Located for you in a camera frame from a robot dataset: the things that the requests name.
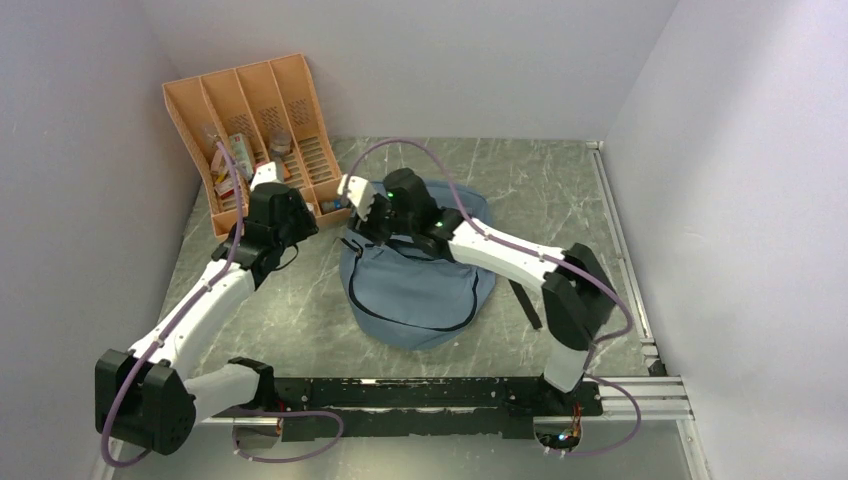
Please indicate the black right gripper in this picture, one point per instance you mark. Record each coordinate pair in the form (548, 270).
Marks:
(366, 223)

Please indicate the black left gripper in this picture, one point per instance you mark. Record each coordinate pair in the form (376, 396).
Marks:
(304, 219)

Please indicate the blue grey student backpack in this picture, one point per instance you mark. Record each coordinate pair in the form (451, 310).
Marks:
(406, 298)

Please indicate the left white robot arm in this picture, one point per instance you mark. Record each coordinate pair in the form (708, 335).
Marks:
(146, 395)

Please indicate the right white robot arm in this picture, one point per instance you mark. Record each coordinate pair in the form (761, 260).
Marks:
(577, 295)

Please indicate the grey blue cylinder bottle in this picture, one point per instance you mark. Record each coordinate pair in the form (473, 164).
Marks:
(332, 206)

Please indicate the red white small box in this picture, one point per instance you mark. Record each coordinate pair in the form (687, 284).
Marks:
(224, 189)

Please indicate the grey round jar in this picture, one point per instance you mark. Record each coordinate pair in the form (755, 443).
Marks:
(280, 142)

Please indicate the tall white carton box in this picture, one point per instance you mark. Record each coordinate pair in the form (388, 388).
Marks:
(242, 152)

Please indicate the peach plastic file organizer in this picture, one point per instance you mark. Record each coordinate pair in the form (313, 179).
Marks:
(256, 99)

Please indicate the black mounting base rail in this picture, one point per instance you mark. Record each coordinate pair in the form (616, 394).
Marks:
(439, 406)

